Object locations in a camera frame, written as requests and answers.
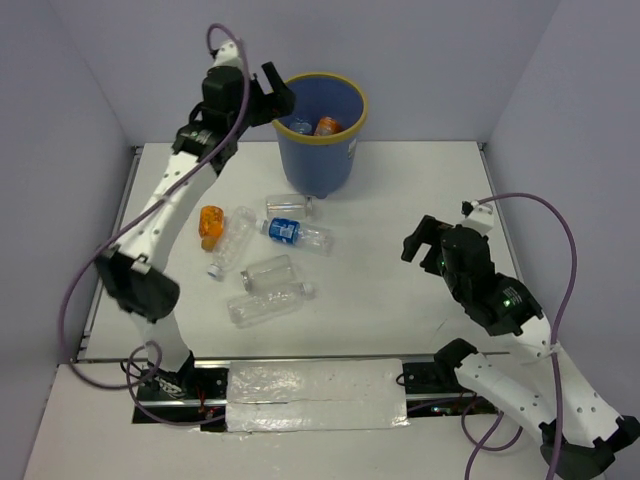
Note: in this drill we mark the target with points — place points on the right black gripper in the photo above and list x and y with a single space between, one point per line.
426 231

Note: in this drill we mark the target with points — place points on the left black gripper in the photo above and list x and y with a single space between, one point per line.
274 106

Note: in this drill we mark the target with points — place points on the colourful label bottle blue cap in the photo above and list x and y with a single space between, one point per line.
301 125

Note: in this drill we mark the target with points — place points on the orange label long bottle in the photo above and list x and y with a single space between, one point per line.
327 126

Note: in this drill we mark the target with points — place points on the small orange juice bottle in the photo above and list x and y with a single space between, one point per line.
211 226

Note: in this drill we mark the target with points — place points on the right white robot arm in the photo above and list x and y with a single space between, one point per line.
578 433

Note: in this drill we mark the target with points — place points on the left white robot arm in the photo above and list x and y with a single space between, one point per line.
132 268

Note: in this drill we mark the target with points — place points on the blue bin with yellow rim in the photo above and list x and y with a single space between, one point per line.
320 165

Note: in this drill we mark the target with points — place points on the clear bottle near bin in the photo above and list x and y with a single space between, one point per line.
289 206

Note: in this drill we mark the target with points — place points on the blue label clear bottle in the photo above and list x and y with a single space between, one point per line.
293 233

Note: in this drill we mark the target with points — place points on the clear ribbed bottle blue cap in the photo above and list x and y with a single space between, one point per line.
231 245

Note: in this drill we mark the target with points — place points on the short clear wide bottle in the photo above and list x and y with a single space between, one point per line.
268 273

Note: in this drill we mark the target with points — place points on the clear crushed bottle white cap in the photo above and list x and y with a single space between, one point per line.
253 309

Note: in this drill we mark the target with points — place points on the silver foil sheet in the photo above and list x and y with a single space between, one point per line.
315 395

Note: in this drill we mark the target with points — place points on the black metal base rail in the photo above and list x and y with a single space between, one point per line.
426 394

